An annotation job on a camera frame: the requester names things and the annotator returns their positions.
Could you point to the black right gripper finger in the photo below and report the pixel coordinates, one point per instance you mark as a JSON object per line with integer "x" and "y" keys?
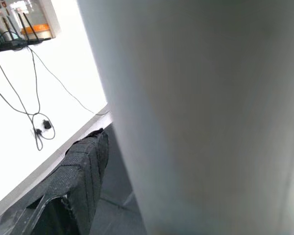
{"x": 80, "y": 176}

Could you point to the white plastic table leg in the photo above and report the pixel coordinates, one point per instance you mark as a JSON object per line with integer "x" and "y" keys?
{"x": 198, "y": 110}

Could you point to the black tablecloth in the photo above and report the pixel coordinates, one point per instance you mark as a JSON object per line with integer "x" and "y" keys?
{"x": 117, "y": 176}

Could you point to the black power adapter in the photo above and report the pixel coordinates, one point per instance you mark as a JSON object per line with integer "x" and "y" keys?
{"x": 38, "y": 132}
{"x": 47, "y": 124}

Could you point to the black router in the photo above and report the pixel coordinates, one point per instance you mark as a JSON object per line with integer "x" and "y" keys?
{"x": 12, "y": 44}

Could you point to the orange flat box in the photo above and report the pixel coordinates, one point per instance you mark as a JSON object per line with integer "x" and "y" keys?
{"x": 36, "y": 27}

